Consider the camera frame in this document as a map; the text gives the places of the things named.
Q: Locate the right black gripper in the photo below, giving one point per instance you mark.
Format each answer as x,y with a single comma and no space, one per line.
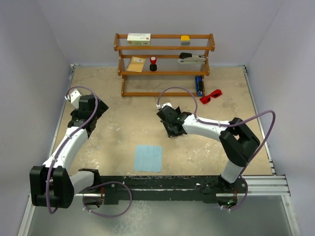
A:
165,125

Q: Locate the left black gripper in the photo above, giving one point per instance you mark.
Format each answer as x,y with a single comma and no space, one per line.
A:
101,108

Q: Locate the light blue cleaning cloth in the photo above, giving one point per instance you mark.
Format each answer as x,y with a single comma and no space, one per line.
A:
148,158

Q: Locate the black glasses case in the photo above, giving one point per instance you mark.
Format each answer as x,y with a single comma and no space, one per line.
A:
183,116

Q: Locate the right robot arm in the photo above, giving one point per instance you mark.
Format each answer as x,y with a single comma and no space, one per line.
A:
239,142

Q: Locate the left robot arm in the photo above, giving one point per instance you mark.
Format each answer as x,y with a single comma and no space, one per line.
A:
51,185

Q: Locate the red sunglasses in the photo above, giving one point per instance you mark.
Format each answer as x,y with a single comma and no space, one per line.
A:
215,94

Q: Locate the blue and black stapler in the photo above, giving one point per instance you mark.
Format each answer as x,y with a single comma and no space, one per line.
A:
199,85

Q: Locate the wooden three-tier shelf rack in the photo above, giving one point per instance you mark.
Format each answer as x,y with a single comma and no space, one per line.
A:
166,48

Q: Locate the red and black stamp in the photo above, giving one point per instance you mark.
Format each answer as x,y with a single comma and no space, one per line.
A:
153,64

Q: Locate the brown spiral notebook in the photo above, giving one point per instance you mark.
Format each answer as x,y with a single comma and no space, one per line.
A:
136,64

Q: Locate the black and white stapler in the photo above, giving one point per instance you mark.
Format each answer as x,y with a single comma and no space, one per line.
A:
189,58

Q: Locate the white and red box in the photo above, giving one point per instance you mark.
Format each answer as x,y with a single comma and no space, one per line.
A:
138,39

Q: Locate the yellow and grey eraser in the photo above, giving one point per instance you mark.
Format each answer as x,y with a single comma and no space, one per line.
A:
185,40

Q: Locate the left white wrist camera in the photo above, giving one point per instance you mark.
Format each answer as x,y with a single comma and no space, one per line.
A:
74,98

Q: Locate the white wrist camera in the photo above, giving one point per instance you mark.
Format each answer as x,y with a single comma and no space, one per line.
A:
74,98
160,106

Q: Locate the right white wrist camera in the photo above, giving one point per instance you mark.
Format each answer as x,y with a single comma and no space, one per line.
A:
160,106

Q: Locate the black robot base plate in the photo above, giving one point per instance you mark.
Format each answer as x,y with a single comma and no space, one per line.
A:
206,189

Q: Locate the aluminium rail frame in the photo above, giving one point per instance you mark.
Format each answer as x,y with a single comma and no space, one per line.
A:
132,121

